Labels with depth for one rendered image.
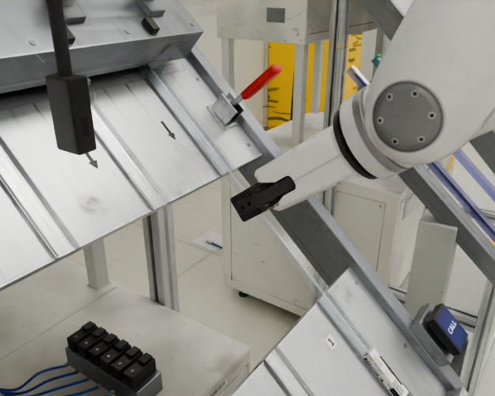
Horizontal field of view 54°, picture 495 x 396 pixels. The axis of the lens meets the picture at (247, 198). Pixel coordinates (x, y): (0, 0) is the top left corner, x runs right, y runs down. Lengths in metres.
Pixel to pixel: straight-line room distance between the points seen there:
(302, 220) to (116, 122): 0.26
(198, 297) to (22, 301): 1.08
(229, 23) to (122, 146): 1.11
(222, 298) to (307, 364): 1.49
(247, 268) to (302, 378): 1.35
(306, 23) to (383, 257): 0.72
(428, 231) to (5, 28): 0.66
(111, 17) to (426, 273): 0.64
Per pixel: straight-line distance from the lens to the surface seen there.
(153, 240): 0.88
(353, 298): 0.61
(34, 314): 0.98
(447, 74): 0.32
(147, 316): 0.92
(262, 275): 1.82
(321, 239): 0.63
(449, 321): 0.66
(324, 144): 0.44
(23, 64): 0.47
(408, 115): 0.33
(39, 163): 0.47
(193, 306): 1.96
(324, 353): 0.54
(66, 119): 0.30
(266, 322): 1.87
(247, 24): 1.55
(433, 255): 0.87
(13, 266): 0.42
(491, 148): 1.34
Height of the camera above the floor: 1.18
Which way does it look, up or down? 25 degrees down
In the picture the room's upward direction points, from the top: straight up
